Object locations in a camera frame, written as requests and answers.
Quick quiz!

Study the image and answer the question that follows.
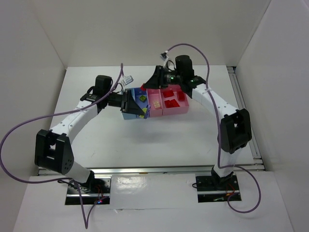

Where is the small pink container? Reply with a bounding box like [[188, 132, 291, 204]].
[[147, 89, 163, 117]]

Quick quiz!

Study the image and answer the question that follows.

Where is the large pink container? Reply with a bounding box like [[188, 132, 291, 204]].
[[160, 85, 189, 116]]

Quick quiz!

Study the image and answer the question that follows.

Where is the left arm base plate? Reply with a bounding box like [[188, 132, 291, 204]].
[[58, 177, 112, 205]]

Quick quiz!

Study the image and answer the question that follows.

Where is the light blue container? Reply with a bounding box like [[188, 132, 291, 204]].
[[122, 88, 137, 120]]

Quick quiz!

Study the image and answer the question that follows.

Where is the green white lego piece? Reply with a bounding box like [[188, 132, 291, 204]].
[[139, 95, 147, 102]]

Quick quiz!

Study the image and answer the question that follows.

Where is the aluminium rail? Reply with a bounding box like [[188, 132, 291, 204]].
[[38, 164, 266, 175], [226, 65, 266, 171]]

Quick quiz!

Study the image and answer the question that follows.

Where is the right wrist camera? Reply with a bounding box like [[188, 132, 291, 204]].
[[160, 50, 169, 67]]

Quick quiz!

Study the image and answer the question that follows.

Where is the dark blue container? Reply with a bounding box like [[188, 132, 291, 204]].
[[131, 87, 150, 117]]

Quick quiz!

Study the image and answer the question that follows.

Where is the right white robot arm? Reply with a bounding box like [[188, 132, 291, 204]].
[[143, 53, 252, 185]]

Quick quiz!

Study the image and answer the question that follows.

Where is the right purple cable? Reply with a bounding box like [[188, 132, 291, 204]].
[[166, 43, 261, 213]]

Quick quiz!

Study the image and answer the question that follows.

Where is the red flower lego piece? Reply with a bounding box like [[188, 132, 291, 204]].
[[164, 99, 180, 108]]

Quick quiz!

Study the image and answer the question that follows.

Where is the aluminium rail front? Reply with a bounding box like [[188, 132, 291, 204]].
[[38, 164, 266, 175]]

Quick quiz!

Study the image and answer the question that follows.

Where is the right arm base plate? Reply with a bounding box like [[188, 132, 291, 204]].
[[192, 175, 241, 203]]

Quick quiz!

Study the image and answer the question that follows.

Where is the red lego plate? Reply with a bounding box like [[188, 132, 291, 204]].
[[177, 91, 185, 102]]

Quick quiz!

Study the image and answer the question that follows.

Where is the aluminium rail right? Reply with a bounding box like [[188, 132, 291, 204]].
[[226, 65, 266, 171]]

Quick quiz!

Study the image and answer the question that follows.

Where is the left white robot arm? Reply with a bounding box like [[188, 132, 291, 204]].
[[34, 75, 146, 192]]

